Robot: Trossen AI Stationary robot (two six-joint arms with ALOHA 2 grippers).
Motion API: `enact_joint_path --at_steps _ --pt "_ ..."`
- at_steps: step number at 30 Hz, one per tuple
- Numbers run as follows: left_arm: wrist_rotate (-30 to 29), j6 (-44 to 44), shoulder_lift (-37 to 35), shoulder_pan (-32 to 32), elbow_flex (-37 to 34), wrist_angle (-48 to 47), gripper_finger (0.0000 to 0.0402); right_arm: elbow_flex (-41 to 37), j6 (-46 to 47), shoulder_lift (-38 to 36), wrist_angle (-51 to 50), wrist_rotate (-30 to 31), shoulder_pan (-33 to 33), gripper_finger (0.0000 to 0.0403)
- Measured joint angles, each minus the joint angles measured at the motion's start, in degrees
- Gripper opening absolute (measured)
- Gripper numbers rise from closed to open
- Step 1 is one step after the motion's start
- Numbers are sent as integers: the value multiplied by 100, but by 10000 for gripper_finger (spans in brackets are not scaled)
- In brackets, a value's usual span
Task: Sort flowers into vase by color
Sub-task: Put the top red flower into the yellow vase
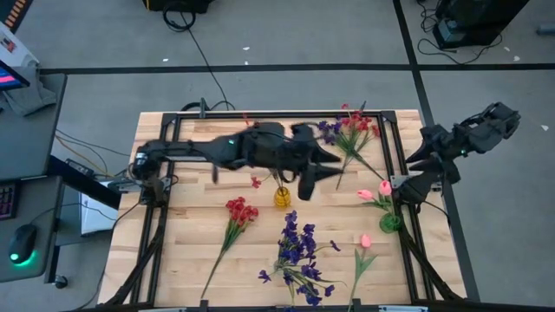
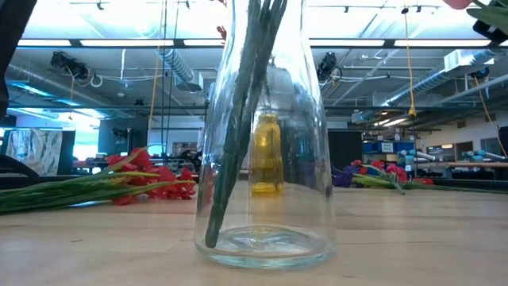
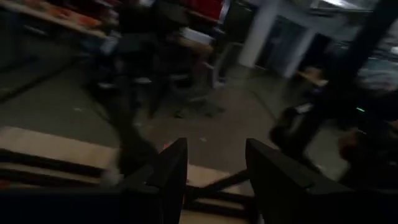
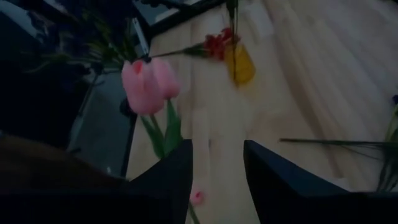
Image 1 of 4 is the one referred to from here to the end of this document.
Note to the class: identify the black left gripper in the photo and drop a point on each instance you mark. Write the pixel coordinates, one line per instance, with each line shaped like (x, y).
(282, 149)

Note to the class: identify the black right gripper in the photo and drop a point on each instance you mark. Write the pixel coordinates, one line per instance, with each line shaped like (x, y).
(444, 143)

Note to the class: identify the green glass vase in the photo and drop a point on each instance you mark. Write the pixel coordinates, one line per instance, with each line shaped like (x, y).
(390, 223)

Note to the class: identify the green flower stems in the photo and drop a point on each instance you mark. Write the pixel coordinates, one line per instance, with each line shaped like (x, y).
(310, 272)

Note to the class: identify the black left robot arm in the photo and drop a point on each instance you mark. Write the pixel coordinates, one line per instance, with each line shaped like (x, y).
(195, 151)

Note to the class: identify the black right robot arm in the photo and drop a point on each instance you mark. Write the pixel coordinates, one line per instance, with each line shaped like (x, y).
(490, 130)

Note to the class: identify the yellow glass vase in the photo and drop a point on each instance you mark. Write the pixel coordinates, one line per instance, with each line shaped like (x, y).
(282, 198)

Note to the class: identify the black equipment cart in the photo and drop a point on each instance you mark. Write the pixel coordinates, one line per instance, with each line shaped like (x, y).
(477, 17)

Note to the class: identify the black case on floor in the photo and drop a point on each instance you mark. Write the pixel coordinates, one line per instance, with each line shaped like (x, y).
(178, 4)

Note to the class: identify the white box under table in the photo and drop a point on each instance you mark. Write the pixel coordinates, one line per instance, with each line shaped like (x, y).
(97, 219)

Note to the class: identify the dark grey desk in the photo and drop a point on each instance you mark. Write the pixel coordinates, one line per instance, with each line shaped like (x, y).
(26, 143)

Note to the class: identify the black computer mouse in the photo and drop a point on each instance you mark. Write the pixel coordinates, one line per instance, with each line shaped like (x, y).
(21, 242)

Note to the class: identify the black keyboard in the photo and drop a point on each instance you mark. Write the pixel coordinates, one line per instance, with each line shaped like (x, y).
(8, 201)

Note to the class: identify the computer monitor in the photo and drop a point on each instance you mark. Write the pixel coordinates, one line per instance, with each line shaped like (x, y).
(11, 78)

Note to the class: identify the white container with sticker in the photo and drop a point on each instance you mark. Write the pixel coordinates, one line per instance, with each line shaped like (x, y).
(15, 50)

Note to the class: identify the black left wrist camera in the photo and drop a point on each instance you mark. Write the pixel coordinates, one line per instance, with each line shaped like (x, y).
(303, 132)

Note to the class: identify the black aluminium table frame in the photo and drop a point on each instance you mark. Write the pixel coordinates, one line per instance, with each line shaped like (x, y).
(217, 115)

